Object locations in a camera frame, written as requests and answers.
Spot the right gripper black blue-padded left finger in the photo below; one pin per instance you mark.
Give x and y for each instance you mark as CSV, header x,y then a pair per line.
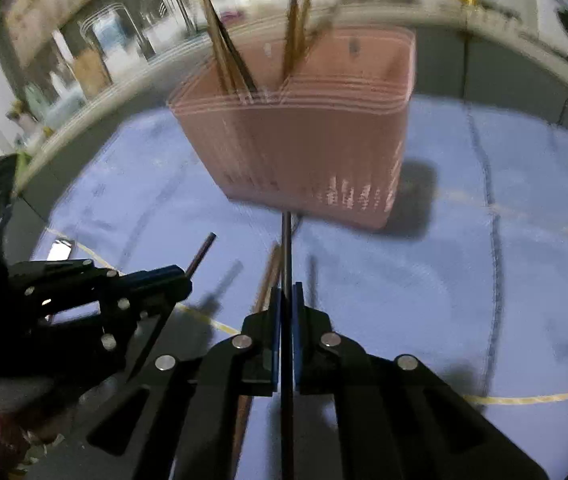
x,y
170,424

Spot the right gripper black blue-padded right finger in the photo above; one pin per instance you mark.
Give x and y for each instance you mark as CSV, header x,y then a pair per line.
x,y
396,419

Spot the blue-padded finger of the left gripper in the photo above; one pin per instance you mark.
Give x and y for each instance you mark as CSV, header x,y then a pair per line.
x,y
149,293

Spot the dark wooden chopstick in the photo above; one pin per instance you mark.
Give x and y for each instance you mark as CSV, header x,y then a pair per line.
x,y
286,353

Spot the blue checked tablecloth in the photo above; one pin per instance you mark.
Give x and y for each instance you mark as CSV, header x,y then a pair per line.
x,y
470,273

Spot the wooden cutting board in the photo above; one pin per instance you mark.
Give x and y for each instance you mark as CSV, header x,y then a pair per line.
x,y
90,72

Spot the pink perforated utensil basket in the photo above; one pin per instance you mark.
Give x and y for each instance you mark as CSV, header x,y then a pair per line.
x,y
327,141

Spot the blue-labelled detergent jug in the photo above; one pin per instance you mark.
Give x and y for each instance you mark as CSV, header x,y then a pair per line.
x,y
109,32

